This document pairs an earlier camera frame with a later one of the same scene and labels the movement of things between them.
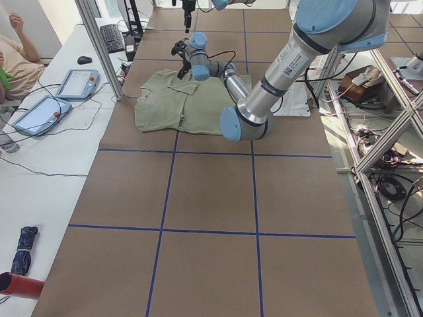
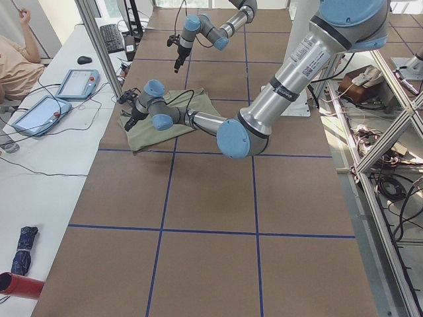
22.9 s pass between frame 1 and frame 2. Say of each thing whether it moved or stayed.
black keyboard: stayed
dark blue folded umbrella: stayed
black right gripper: moved
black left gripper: moved
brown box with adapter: stayed
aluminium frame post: stayed
